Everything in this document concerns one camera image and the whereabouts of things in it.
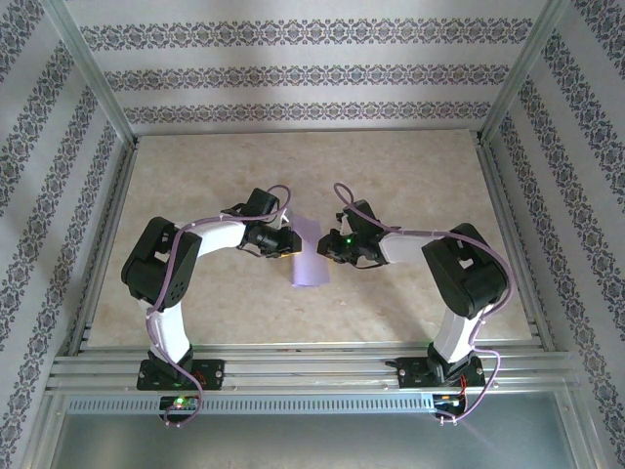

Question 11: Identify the purple paper sheet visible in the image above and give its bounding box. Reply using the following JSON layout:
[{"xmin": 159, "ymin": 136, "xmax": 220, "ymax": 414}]
[{"xmin": 290, "ymin": 214, "xmax": 332, "ymax": 288}]

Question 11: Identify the controller board with green light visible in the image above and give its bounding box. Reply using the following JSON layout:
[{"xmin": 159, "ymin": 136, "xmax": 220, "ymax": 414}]
[{"xmin": 159, "ymin": 395, "xmax": 199, "ymax": 411}]

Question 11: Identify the grey metal panel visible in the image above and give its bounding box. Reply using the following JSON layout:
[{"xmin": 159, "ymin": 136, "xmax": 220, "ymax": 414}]
[{"xmin": 48, "ymin": 412, "xmax": 578, "ymax": 469}]

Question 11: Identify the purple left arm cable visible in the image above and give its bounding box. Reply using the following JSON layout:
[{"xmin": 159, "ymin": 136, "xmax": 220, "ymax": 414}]
[{"xmin": 145, "ymin": 184, "xmax": 294, "ymax": 429}]

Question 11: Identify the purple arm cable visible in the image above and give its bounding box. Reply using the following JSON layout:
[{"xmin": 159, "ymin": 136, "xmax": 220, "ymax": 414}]
[
  {"xmin": 145, "ymin": 184, "xmax": 294, "ymax": 429},
  {"xmin": 333, "ymin": 183, "xmax": 518, "ymax": 425}
]

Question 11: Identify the aluminium cross rail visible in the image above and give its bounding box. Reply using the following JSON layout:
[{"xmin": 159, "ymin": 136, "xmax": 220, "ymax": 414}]
[{"xmin": 46, "ymin": 346, "xmax": 578, "ymax": 395}]

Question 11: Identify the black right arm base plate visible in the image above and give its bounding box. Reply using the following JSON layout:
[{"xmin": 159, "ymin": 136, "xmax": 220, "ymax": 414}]
[{"xmin": 397, "ymin": 356, "xmax": 487, "ymax": 391}]

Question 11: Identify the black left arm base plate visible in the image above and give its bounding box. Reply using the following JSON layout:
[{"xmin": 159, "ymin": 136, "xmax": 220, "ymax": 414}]
[{"xmin": 136, "ymin": 359, "xmax": 227, "ymax": 392}]

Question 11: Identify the grey slotted cable duct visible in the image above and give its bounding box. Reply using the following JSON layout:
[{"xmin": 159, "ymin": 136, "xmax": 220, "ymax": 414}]
[{"xmin": 65, "ymin": 394, "xmax": 436, "ymax": 415}]

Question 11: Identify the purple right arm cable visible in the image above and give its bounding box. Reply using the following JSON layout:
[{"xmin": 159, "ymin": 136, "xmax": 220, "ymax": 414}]
[{"xmin": 333, "ymin": 183, "xmax": 518, "ymax": 425}]

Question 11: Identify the aluminium right side rail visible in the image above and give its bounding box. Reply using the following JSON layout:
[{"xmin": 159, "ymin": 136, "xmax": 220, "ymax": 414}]
[{"xmin": 473, "ymin": 136, "xmax": 556, "ymax": 351}]

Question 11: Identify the aluminium left side rail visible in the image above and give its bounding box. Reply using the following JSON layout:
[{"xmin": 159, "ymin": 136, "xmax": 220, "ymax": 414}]
[{"xmin": 67, "ymin": 139, "xmax": 141, "ymax": 356}]

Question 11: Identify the controller board with red wires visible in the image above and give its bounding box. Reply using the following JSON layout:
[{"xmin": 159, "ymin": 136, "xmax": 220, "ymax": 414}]
[{"xmin": 432, "ymin": 392, "xmax": 469, "ymax": 410}]

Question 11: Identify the aluminium right frame post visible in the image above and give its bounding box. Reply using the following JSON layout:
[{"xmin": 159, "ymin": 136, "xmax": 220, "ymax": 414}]
[{"xmin": 480, "ymin": 0, "xmax": 570, "ymax": 143}]

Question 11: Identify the aluminium frame post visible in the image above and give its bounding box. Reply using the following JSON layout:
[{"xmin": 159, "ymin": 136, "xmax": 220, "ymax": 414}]
[
  {"xmin": 41, "ymin": 0, "xmax": 138, "ymax": 143},
  {"xmin": 480, "ymin": 0, "xmax": 570, "ymax": 143}
]

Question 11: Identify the aluminium left frame post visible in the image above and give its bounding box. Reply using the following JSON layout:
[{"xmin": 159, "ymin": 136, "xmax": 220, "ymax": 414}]
[{"xmin": 41, "ymin": 0, "xmax": 138, "ymax": 143}]

